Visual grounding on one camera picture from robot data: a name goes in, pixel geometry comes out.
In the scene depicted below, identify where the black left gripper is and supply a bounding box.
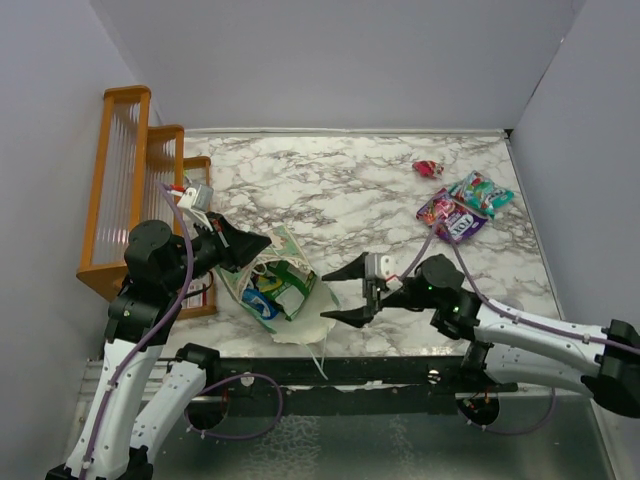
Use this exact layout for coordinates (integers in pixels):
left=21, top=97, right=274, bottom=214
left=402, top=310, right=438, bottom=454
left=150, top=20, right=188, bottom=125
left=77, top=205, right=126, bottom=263
left=166, top=210, right=273, bottom=291

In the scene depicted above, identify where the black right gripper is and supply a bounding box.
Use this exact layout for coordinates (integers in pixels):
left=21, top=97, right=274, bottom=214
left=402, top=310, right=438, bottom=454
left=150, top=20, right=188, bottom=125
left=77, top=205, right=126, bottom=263
left=322, top=253, right=440, bottom=326

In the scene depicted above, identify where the green paper gift bag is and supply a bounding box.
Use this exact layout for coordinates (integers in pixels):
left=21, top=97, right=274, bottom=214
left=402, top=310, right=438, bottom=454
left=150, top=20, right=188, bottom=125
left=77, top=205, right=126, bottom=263
left=216, top=225, right=340, bottom=350

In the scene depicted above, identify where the purple Fox's candy bag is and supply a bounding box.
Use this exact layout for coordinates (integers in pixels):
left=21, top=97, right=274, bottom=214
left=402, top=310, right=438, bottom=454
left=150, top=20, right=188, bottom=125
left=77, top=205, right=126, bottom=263
left=416, top=188, right=488, bottom=243

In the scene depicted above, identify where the small red snack packet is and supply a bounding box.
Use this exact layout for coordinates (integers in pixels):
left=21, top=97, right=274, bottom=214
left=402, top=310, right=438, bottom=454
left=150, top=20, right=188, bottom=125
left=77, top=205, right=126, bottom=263
left=412, top=160, right=444, bottom=178

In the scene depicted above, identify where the green Fox's mint candy bag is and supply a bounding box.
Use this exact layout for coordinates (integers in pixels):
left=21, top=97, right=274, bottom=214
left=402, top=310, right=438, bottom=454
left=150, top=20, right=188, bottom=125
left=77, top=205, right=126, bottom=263
left=448, top=170, right=515, bottom=218

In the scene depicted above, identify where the green snack pouch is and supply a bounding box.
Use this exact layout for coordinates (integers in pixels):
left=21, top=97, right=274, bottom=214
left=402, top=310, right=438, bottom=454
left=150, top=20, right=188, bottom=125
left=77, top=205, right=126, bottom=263
left=256, top=260, right=317, bottom=321

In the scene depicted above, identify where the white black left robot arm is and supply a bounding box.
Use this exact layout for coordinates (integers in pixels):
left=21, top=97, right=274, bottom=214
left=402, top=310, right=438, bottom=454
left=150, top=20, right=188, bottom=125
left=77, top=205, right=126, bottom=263
left=47, top=213, right=271, bottom=479

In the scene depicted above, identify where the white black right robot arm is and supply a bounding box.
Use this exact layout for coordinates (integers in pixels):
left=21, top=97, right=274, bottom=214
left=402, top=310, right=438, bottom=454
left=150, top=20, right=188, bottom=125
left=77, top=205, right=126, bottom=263
left=322, top=253, right=639, bottom=418

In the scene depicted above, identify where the small red white box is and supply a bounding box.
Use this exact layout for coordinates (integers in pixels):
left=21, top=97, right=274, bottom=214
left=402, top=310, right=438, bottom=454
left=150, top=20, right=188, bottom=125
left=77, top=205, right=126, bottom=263
left=182, top=282, right=208, bottom=309

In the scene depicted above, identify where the blue Oreo snack pack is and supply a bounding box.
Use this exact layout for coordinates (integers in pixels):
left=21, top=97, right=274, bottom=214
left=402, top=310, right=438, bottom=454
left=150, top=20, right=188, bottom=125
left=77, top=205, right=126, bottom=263
left=242, top=288, right=279, bottom=321

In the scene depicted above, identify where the orange wooden tiered rack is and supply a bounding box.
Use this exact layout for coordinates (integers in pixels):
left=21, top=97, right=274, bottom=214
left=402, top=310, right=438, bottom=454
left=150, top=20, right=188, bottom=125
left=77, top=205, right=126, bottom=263
left=76, top=85, right=211, bottom=301

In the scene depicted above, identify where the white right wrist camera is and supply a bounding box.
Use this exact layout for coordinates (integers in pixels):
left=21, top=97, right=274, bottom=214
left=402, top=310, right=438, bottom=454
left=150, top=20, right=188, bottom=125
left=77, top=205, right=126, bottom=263
left=364, top=253, right=402, bottom=291

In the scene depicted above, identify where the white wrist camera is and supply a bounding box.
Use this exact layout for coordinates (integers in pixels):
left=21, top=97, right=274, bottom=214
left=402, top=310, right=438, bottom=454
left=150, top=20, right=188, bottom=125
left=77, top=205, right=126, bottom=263
left=178, top=184, right=214, bottom=213
left=364, top=253, right=402, bottom=291

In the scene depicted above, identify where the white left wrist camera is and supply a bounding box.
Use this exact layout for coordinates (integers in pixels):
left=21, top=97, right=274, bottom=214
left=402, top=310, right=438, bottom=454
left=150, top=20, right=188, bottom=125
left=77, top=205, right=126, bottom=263
left=178, top=184, right=214, bottom=213

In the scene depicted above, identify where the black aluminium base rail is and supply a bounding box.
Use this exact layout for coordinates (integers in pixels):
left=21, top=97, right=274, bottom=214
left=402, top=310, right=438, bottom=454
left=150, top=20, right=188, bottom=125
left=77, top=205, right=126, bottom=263
left=82, top=354, right=561, bottom=416

